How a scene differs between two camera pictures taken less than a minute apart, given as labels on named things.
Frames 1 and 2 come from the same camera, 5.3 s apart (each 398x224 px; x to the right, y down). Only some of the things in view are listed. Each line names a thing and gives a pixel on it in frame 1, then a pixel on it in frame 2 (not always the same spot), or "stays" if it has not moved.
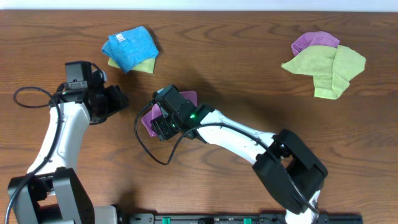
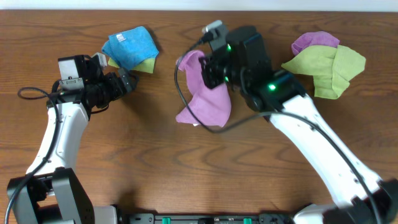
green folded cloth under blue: [148, 66] stays
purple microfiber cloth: [157, 112] -> [208, 106]
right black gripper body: [167, 127] -> [217, 74]
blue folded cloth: [131, 48] stays
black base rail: [231, 218] stays
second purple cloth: [313, 38] stays
